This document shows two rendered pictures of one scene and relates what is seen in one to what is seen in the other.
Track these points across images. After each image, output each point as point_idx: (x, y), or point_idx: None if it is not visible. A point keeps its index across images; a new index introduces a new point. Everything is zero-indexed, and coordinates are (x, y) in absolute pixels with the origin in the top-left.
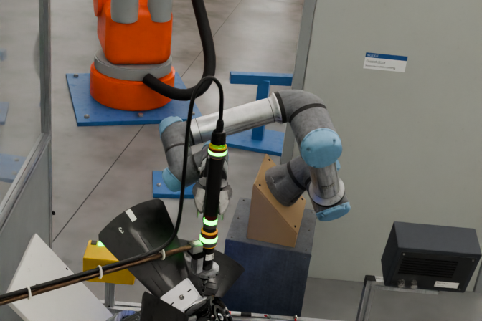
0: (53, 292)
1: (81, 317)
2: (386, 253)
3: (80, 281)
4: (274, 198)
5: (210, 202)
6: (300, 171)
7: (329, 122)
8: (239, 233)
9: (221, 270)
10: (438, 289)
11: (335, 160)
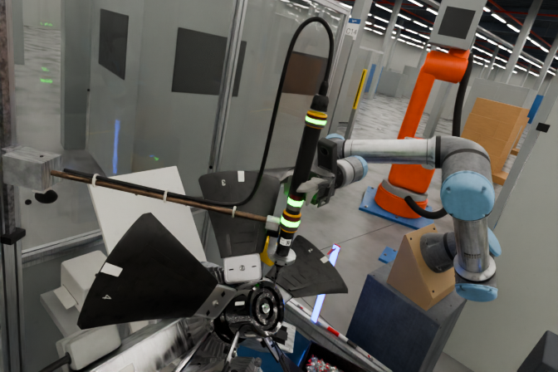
0: (150, 209)
1: None
2: (525, 364)
3: (144, 194)
4: (422, 256)
5: (296, 178)
6: (455, 242)
7: (486, 171)
8: (383, 276)
9: (319, 277)
10: None
11: (481, 217)
